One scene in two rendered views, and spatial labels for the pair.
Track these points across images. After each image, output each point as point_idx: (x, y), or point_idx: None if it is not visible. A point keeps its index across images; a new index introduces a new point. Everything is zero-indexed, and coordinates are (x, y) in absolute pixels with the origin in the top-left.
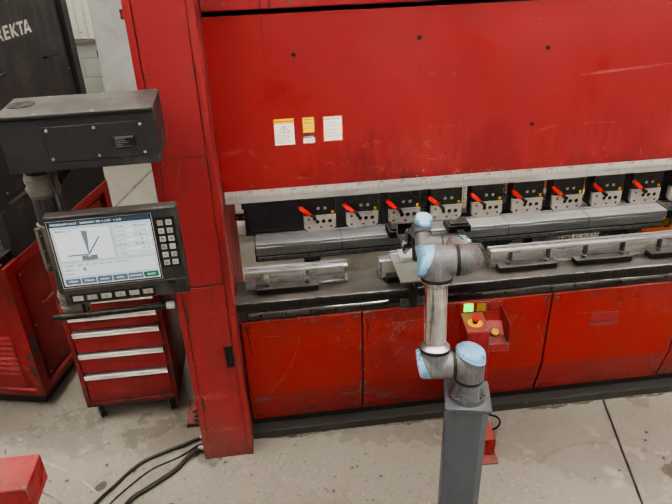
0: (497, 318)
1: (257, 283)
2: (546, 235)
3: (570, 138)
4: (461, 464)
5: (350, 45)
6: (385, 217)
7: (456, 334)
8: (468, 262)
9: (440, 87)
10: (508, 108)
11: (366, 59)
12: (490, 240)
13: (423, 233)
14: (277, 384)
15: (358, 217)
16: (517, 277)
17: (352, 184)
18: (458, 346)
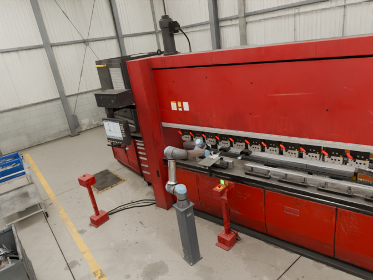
0: (242, 193)
1: None
2: (285, 167)
3: (268, 122)
4: (181, 230)
5: (187, 79)
6: None
7: None
8: (174, 154)
9: (215, 95)
10: (240, 106)
11: (192, 84)
12: (260, 162)
13: (196, 146)
14: None
15: (196, 138)
16: (248, 177)
17: (193, 126)
18: (177, 184)
